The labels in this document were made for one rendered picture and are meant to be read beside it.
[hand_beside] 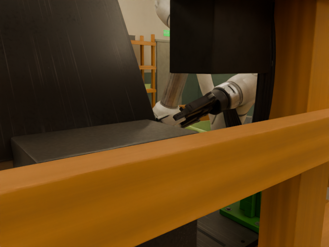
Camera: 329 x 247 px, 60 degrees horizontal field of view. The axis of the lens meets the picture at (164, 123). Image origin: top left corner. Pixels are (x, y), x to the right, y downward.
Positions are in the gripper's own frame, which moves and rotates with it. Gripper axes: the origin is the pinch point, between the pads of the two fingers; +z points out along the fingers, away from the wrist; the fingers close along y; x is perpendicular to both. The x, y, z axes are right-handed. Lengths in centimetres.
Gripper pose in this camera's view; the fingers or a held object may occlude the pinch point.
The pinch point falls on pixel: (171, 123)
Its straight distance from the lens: 79.5
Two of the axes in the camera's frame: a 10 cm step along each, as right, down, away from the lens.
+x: 5.7, 7.6, -3.1
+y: 2.9, -5.4, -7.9
